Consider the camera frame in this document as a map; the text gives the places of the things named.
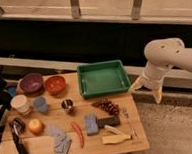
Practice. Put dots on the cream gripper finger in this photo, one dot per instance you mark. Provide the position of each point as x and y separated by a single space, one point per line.
138 83
158 95

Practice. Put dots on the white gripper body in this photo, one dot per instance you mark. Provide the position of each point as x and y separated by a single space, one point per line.
153 76

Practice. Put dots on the black dish brush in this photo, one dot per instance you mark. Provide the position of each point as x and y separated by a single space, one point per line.
17 126

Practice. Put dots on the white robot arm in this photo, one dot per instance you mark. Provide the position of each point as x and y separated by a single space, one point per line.
162 55

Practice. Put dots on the orange bowl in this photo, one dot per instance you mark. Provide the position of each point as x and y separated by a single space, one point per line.
55 84

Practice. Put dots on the purple bowl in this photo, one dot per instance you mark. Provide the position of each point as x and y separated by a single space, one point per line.
31 83

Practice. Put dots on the green plastic tray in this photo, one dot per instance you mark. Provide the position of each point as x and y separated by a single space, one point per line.
102 78

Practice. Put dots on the black rectangular block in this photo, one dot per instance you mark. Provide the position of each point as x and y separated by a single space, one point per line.
112 121

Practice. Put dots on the blue sponge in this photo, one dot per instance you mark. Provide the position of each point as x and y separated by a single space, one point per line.
91 124

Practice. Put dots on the small metal cup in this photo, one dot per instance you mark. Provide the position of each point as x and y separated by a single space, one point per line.
68 106

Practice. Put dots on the red chili pepper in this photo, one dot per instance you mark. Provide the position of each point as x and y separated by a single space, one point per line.
78 130

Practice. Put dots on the blue grey cloth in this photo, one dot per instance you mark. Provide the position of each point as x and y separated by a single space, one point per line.
62 141

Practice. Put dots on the blue plastic cup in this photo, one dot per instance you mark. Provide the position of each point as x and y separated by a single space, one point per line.
40 105

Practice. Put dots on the red yellow apple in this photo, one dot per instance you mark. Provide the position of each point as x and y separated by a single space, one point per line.
35 126

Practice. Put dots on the white paper cup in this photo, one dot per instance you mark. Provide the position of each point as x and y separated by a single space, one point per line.
21 104

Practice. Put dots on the small blue lid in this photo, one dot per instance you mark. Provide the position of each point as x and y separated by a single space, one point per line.
11 90

